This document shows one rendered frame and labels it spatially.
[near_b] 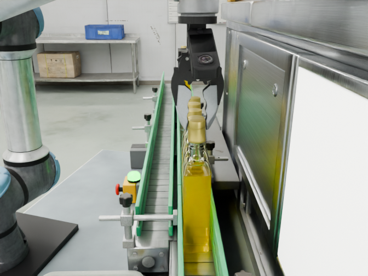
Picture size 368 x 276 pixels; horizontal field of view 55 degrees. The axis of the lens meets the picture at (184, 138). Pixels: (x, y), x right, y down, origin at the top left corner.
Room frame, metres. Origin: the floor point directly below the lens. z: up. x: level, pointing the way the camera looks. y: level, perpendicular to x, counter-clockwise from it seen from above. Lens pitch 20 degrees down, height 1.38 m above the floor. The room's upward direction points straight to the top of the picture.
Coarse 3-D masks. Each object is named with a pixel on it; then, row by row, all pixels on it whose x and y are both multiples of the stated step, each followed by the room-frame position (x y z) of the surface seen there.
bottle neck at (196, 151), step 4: (192, 144) 0.64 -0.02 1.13; (196, 144) 0.64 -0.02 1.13; (200, 144) 0.64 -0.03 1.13; (192, 148) 0.64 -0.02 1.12; (196, 148) 0.64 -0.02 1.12; (200, 148) 0.64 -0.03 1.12; (192, 152) 0.64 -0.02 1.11; (196, 152) 0.64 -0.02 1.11; (200, 152) 0.64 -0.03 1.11; (192, 156) 0.64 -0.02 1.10; (196, 156) 0.64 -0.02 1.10; (200, 156) 0.64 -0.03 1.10
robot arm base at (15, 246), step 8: (16, 224) 0.77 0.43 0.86; (8, 232) 0.73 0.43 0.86; (16, 232) 0.76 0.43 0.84; (0, 240) 0.71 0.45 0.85; (8, 240) 0.73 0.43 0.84; (16, 240) 0.75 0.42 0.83; (24, 240) 0.79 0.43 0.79; (0, 248) 0.71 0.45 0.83; (8, 248) 0.72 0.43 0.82; (16, 248) 0.74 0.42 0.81; (24, 248) 0.76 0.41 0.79; (0, 256) 0.70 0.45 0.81; (8, 256) 0.71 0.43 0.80; (16, 256) 0.73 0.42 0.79; (24, 256) 0.75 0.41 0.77; (0, 264) 0.70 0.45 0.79; (8, 264) 0.71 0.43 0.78; (16, 264) 0.72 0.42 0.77; (0, 272) 0.69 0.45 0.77
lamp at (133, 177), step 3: (132, 171) 1.09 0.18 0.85; (135, 171) 1.09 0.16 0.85; (129, 174) 1.07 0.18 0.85; (132, 174) 1.07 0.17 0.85; (135, 174) 1.07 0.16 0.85; (138, 174) 1.07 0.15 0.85; (129, 177) 1.06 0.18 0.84; (132, 177) 1.06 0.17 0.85; (135, 177) 1.06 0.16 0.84; (138, 177) 1.07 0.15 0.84; (129, 180) 1.06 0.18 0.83; (132, 180) 1.06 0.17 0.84; (135, 180) 1.06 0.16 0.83; (138, 180) 1.06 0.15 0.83
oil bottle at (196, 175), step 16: (192, 160) 0.64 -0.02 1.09; (208, 160) 0.66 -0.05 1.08; (192, 176) 0.63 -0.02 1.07; (208, 176) 0.63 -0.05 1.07; (192, 192) 0.63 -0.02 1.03; (208, 192) 0.63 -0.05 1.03; (192, 208) 0.63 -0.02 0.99; (208, 208) 0.63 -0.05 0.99; (192, 224) 0.63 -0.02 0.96; (208, 224) 0.63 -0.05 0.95; (192, 240) 0.63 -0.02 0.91; (208, 240) 0.63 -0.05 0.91
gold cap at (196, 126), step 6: (192, 120) 0.65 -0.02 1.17; (198, 120) 0.65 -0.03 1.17; (204, 120) 0.65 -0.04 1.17; (192, 126) 0.64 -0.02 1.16; (198, 126) 0.64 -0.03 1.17; (204, 126) 0.65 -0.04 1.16; (192, 132) 0.64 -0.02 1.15; (198, 132) 0.64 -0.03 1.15; (204, 132) 0.65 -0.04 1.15; (192, 138) 0.64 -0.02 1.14; (198, 138) 0.64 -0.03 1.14; (204, 138) 0.65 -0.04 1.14
